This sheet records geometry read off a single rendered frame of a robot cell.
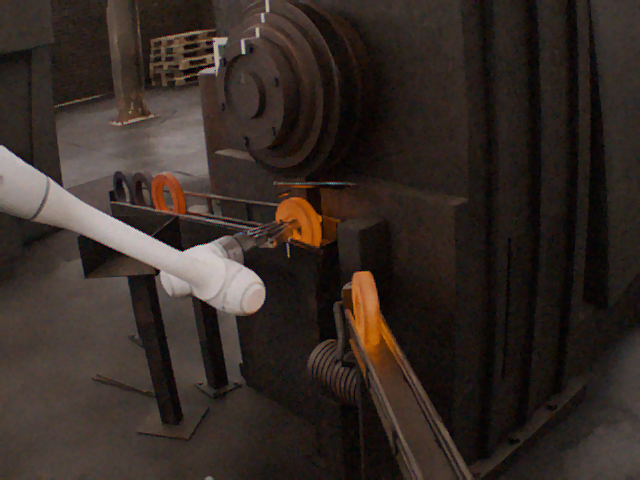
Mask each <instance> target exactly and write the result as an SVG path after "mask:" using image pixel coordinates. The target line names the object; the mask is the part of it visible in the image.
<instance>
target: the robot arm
mask: <svg viewBox="0 0 640 480"><path fill-rule="evenodd" d="M0 211H1V212H5V213H7V214H10V215H13V216H17V217H20V218H23V219H27V220H30V221H33V222H39V223H44V224H49V225H53V226H57V227H61V228H65V229H68V230H71V231H74V232H77V233H80V234H82V235H85V236H87V237H89V238H91V239H94V240H96V241H98V242H100V243H102V244H105V245H107V246H109V247H111V248H113V249H115V250H118V251H120V252H122V253H124V254H126V255H129V256H131V257H133V258H135V259H137V260H140V261H142V262H144V263H146V264H148V265H151V266H153V267H155V268H157V269H160V270H161V282H162V285H163V287H164V288H165V290H166V291H167V293H168V294H169V295H170V296H171V297H174V298H184V297H189V296H192V295H193V296H197V297H198V298H200V299H202V300H203V301H205V302H207V303H208V304H210V305H212V306H213V307H215V308H217V309H219V310H221V311H226V312H228V313H230V314H232V315H237V316H248V315H252V314H254V313H255V312H256V311H257V310H258V309H259V308H260V307H261V306H262V304H263V302H264V299H265V287H264V284H263V282H262V281H261V279H260V278H259V277H258V276H257V275H256V274H255V273H254V272H253V271H251V270H249V269H248V268H246V267H244V266H243V264H244V263H246V262H248V261H250V260H252V259H253V258H254V257H255V254H256V252H257V251H261V250H263V249H265V247H270V249H271V250H275V249H276V247H277V246H278V245H280V244H281V243H283V242H284V241H285V240H287V239H288V238H290V237H291V236H293V231H294V230H296V229H298V228H300V227H301V226H300V223H299V222H298V220H297V219H296V218H295V217H292V218H290V219H287V220H285V221H284V222H283V219H279V221H280V222H279V223H277V221H274V222H271V223H268V224H265V225H262V226H259V227H256V228H253V229H250V230H245V231H243V232H240V233H238V234H235V235H233V236H224V237H222V238H220V239H218V240H216V241H213V242H211V243H209V244H206V245H199V246H196V247H193V248H191V249H188V250H186V251H184V252H180V251H178V250H176V249H174V248H172V247H170V246H168V245H166V244H164V243H162V242H160V241H158V240H156V239H154V238H152V237H150V236H148V235H146V234H144V233H142V232H140V231H138V230H136V229H134V228H132V227H130V226H128V225H126V224H124V223H122V222H120V221H118V220H116V219H114V218H112V217H110V216H108V215H106V214H104V213H102V212H100V211H98V210H96V209H94V208H92V207H90V206H89V205H87V204H85V203H83V202H82V201H80V200H79V199H77V198H76V197H74V196H73V195H71V194H70V193H68V192H67V191H66V190H64V189H63V188H61V187H60V186H59V185H58V184H56V183H55V182H54V181H53V180H51V179H50V178H49V177H47V176H45V175H44V174H42V173H40V172H39V171H37V170H36V169H35V168H33V167H32V166H30V165H28V164H26V163H25V162H24V161H22V160H21V159H19V158H18V157H17V156H15V155H14V154H12V153H11V152H10V151H8V150H7V149H6V148H5V147H3V146H1V145H0Z"/></svg>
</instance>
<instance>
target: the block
mask: <svg viewBox="0 0 640 480"><path fill-rule="evenodd" d="M337 235H338V248H339V262H340V276H341V290H342V289H343V287H344V286H345V285H346V284H348V283H349V282H352V279H353V275H354V273H357V272H365V271H369V272H370V273H371V274H372V276H373V279H374V282H375V285H376V290H377V295H378V301H379V309H380V311H381V310H383V309H385V308H387V307H388V305H389V289H388V265H387V242H386V223H385V220H383V219H380V218H377V217H373V216H369V215H365V214H363V215H360V216H358V217H355V218H352V219H350V220H347V221H344V222H342V223H339V224H338V226H337Z"/></svg>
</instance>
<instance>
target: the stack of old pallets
mask: <svg viewBox="0 0 640 480"><path fill-rule="evenodd" d="M216 32H217V29H214V30H204V31H195V32H190V33H184V34H179V35H173V36H168V37H162V38H157V39H152V40H151V46H152V47H151V48H152V49H151V55H150V61H151V63H150V79H152V87H155V86H160V85H163V87H167V86H172V85H175V86H183V85H187V84H192V83H196V82H199V79H198V78H196V77H198V73H200V71H202V70H205V69H209V68H213V67H215V66H216V65H215V55H214V44H213V39H214V38H217V36H216ZM160 41H162V44H161V45H159V44H160ZM205 41H207V43H208V45H206V42H205ZM195 44H197V46H195ZM183 45H184V46H185V48H183ZM171 48H173V50H171ZM160 49H161V52H160ZM205 49H206V51H207V52H206V51H205ZM184 53H185V54H184ZM171 54H172V55H171ZM183 54H184V55H183ZM159 57H161V60H159ZM159 65H164V66H163V67H162V68H159ZM205 67H206V68H205ZM167 70H168V71H167ZM181 70H183V71H181ZM159 73H161V76H159ZM193 80H197V81H193ZM161 81H162V83H161ZM189 81H193V82H189ZM173 82H176V83H173ZM185 82H188V83H185Z"/></svg>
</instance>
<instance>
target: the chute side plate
mask: <svg viewBox="0 0 640 480"><path fill-rule="evenodd" d="M110 206H111V211H112V215H164V214H158V213H153V212H148V211H143V210H138V209H133V208H128V207H123V206H118V205H113V204H110ZM179 224H180V230H181V237H182V234H184V235H186V236H188V237H191V243H192V245H196V246H199V245H206V244H209V243H211V242H213V241H216V240H218V239H220V238H222V237H224V236H233V235H235V234H238V233H240V232H243V231H244V230H239V229H234V228H229V227H224V226H219V225H214V224H209V223H204V222H199V221H194V220H189V219H184V218H179ZM287 243H288V246H289V256H290V257H288V251H287ZM252 260H255V261H259V262H263V263H267V264H271V265H275V266H277V267H280V268H282V269H285V270H287V271H290V272H293V273H295V274H298V275H300V272H299V265H301V266H304V267H307V268H310V269H312V270H314V277H315V281H316V282H318V283H319V282H320V272H319V260H318V251H315V250H311V249H309V248H306V247H303V246H300V245H297V244H294V243H291V242H288V241H284V242H283V243H281V244H280V245H278V246H277V247H276V249H275V250H271V249H270V247H265V249H263V250H261V251H257V252H256V254H255V257H254V258H253V259H252Z"/></svg>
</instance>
